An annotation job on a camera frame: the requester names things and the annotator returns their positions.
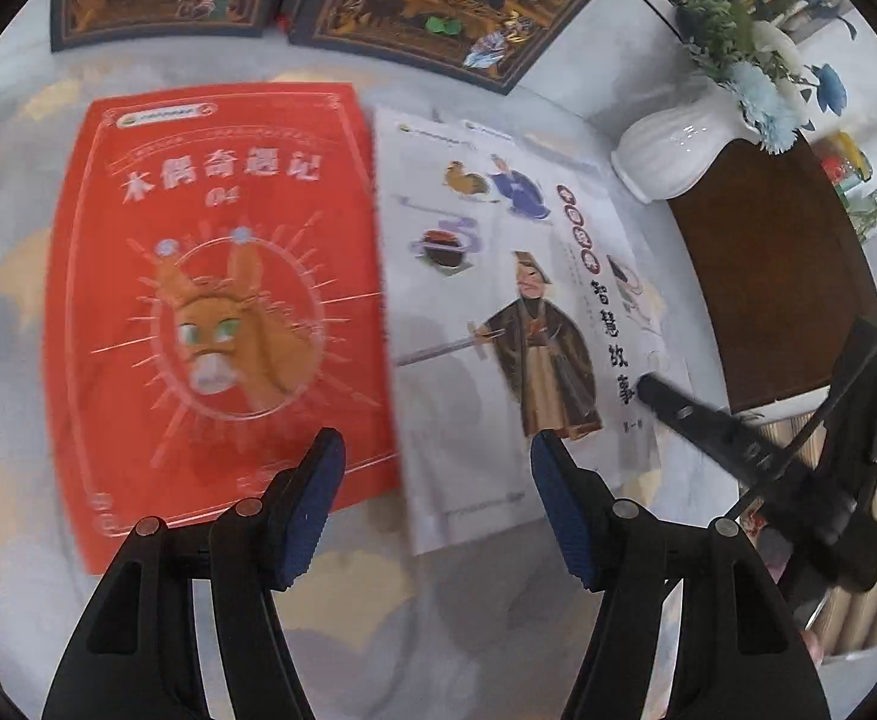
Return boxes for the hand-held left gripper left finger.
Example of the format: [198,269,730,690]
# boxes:
[41,427,347,720]

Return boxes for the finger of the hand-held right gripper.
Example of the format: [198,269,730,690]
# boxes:
[635,370,785,485]

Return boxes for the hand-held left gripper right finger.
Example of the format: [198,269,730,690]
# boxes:
[530,436,833,720]

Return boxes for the white book sword figure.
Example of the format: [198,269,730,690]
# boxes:
[373,106,693,557]

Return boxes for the red book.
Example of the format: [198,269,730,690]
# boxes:
[43,81,400,577]

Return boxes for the brown wooden side table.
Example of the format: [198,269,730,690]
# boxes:
[667,136,877,661]

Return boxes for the white ribbed vase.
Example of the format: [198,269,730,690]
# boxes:
[609,75,762,203]

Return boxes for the glass jar colourful contents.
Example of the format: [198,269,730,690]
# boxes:
[819,131,876,194]

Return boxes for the blue white artificial flowers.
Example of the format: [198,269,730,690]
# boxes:
[663,0,860,158]

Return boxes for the white bookshelf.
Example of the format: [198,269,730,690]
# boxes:
[536,0,710,125]

